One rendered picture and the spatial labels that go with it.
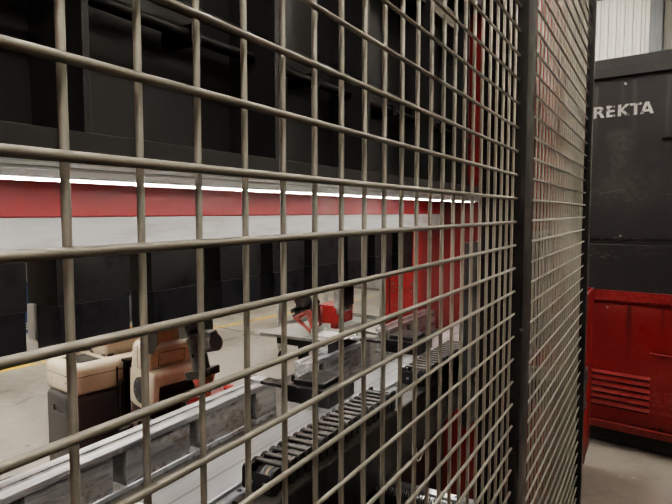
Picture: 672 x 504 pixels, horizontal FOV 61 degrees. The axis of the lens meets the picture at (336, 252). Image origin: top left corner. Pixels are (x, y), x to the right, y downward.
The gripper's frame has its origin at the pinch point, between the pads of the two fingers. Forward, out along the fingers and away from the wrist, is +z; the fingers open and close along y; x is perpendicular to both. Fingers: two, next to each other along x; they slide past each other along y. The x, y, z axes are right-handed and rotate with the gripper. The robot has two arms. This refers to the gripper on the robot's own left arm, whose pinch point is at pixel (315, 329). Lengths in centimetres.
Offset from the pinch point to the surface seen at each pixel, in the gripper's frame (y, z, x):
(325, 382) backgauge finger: -56, 17, -35
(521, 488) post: -97, 35, -82
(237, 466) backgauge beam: -90, 23, -35
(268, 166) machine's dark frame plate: -71, -27, -52
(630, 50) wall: 692, -207, -169
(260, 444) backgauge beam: -81, 22, -33
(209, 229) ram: -68, -24, -30
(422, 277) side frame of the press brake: 85, -7, -9
